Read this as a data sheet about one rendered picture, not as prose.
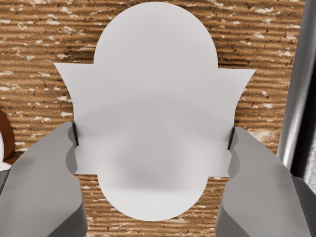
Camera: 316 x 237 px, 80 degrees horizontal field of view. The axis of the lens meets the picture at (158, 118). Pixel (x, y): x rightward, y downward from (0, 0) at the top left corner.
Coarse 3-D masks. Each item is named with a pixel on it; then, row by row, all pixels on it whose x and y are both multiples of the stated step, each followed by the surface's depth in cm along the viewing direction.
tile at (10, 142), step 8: (0, 112) 13; (0, 120) 13; (0, 128) 13; (8, 128) 13; (0, 136) 13; (8, 136) 13; (0, 144) 13; (8, 144) 13; (0, 152) 13; (8, 152) 13; (0, 160) 13; (8, 160) 13; (0, 168) 13; (8, 168) 13
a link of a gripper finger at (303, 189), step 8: (296, 184) 8; (304, 184) 8; (304, 192) 7; (312, 192) 7; (304, 200) 7; (312, 200) 7; (304, 208) 7; (312, 208) 7; (312, 216) 6; (312, 224) 6; (312, 232) 6
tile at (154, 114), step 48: (96, 48) 11; (144, 48) 11; (192, 48) 11; (96, 96) 12; (144, 96) 12; (192, 96) 12; (96, 144) 13; (144, 144) 13; (192, 144) 13; (144, 192) 13; (192, 192) 13
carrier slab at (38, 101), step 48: (0, 0) 12; (48, 0) 12; (96, 0) 12; (144, 0) 12; (192, 0) 12; (240, 0) 12; (288, 0) 12; (0, 48) 12; (48, 48) 12; (240, 48) 13; (288, 48) 13; (0, 96) 13; (48, 96) 13; (240, 96) 13; (96, 192) 15
